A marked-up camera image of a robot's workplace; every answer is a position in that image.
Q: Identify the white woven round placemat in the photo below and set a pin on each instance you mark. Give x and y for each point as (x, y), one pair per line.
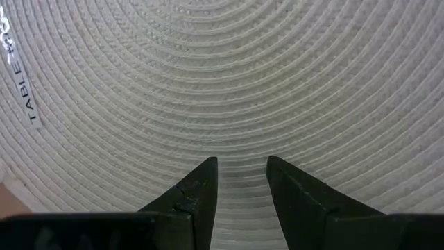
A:
(222, 87)

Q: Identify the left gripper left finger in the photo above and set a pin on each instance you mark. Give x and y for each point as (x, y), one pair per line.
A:
(194, 208)

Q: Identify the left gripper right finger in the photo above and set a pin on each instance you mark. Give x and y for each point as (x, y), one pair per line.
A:
(305, 215)

